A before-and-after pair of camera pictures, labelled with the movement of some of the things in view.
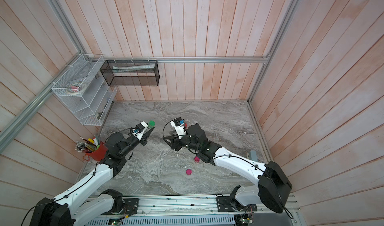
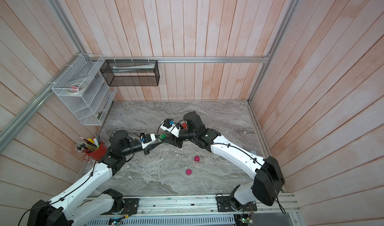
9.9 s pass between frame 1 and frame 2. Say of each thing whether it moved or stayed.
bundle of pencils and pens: stayed
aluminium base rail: stayed
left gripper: moved
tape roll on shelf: stayed
